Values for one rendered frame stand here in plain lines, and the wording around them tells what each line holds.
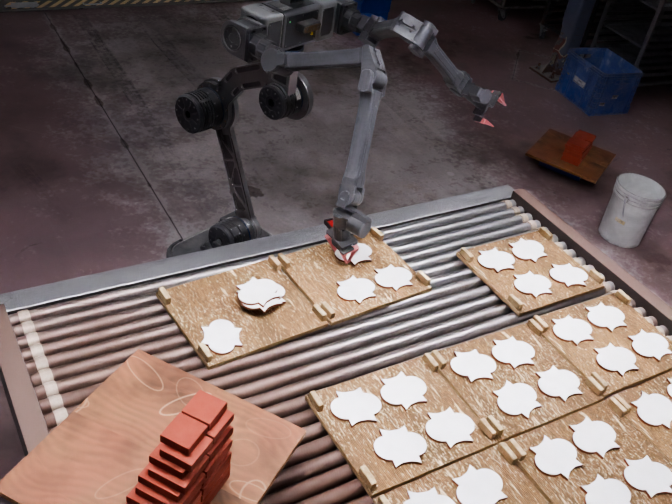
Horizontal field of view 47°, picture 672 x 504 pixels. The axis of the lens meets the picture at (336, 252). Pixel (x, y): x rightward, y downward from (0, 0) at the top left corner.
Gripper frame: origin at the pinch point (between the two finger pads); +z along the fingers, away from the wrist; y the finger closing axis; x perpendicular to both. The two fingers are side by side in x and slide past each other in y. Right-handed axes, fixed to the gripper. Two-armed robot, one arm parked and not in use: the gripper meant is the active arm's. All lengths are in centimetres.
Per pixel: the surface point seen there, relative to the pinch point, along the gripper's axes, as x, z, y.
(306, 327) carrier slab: -28.9, -4.7, 24.1
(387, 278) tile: 7.5, 1.7, 16.2
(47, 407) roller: -104, -17, 19
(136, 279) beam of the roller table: -65, -9, -19
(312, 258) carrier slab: -9.4, -0.4, -3.8
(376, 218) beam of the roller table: 26.8, 9.1, -16.9
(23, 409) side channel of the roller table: -109, -22, 20
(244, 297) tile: -41.1, -11.6, 8.7
